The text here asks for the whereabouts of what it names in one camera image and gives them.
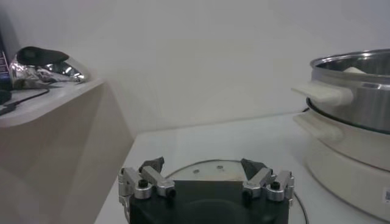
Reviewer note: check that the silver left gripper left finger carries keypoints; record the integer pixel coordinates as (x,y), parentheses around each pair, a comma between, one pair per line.
(152,178)

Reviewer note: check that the stainless steel steamer basket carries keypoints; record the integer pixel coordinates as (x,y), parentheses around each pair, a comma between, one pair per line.
(359,106)

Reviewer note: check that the open black laptop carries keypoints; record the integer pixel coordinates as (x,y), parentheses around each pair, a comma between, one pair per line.
(3,67)

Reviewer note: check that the chrome device with black top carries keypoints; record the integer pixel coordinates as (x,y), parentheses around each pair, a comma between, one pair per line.
(39,56)

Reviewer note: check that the white side table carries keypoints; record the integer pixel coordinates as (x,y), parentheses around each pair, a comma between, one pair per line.
(61,97)

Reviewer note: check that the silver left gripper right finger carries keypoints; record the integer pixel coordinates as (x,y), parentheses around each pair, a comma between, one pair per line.
(259,179)

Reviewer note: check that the cream electric cooker base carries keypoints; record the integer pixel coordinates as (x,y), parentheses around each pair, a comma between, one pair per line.
(350,170)

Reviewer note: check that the white steamed baozi bun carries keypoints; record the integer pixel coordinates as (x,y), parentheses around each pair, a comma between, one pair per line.
(353,70)

